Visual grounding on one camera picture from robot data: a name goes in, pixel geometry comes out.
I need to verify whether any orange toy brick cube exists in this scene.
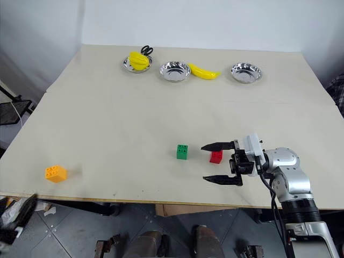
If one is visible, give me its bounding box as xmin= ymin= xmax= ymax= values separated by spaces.
xmin=44 ymin=164 xmax=68 ymax=184

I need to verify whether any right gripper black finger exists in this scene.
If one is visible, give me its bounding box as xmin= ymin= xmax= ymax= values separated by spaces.
xmin=202 ymin=174 xmax=238 ymax=187
xmin=200 ymin=141 xmax=235 ymax=152

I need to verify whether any thin white cable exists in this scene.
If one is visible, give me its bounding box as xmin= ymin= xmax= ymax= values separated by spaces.
xmin=10 ymin=101 xmax=24 ymax=127

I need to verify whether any crumpled white paper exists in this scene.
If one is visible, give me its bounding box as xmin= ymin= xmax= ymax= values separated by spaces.
xmin=35 ymin=200 xmax=58 ymax=218

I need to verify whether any dark rounded shape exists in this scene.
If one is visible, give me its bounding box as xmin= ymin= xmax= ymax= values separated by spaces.
xmin=125 ymin=230 xmax=170 ymax=258
xmin=191 ymin=225 xmax=226 ymax=258

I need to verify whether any yellow toy banana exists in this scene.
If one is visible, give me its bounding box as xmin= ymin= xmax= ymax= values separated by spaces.
xmin=188 ymin=62 xmax=223 ymax=81

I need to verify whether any round steel bowl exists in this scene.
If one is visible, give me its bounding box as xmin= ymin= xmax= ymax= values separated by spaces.
xmin=159 ymin=61 xmax=192 ymax=83
xmin=230 ymin=62 xmax=263 ymax=84
xmin=120 ymin=54 xmax=154 ymax=74

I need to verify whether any yellow toy starfruit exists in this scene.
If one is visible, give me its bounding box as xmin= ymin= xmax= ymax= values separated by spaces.
xmin=128 ymin=51 xmax=151 ymax=71

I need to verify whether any plaid cloth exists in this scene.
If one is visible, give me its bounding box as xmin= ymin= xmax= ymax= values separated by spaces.
xmin=324 ymin=74 xmax=344 ymax=118

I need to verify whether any black metal stand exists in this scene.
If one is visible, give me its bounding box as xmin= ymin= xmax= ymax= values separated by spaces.
xmin=0 ymin=94 xmax=36 ymax=126

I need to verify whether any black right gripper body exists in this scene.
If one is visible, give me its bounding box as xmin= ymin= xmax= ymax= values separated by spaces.
xmin=228 ymin=139 xmax=255 ymax=187

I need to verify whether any brown cardboard box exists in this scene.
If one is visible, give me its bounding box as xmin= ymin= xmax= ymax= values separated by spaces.
xmin=155 ymin=204 xmax=227 ymax=217

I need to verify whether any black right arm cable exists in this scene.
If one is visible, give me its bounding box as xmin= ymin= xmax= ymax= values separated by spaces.
xmin=255 ymin=155 xmax=295 ymax=258

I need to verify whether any rusty metal bracket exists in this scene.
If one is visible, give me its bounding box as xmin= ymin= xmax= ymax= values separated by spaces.
xmin=95 ymin=233 xmax=122 ymax=258
xmin=235 ymin=243 xmax=266 ymax=258

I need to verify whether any black table frame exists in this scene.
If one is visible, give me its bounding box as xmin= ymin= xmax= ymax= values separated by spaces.
xmin=37 ymin=199 xmax=121 ymax=217

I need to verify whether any red toy brick cube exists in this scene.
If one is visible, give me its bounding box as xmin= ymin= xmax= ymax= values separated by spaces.
xmin=209 ymin=150 xmax=224 ymax=164

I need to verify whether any black bulky device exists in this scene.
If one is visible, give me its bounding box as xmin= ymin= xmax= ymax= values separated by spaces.
xmin=0 ymin=193 xmax=39 ymax=246

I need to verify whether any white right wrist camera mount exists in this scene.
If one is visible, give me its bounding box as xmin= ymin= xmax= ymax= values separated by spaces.
xmin=242 ymin=132 xmax=267 ymax=177

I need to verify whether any green toy brick cube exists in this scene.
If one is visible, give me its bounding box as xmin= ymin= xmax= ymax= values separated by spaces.
xmin=176 ymin=144 xmax=189 ymax=160

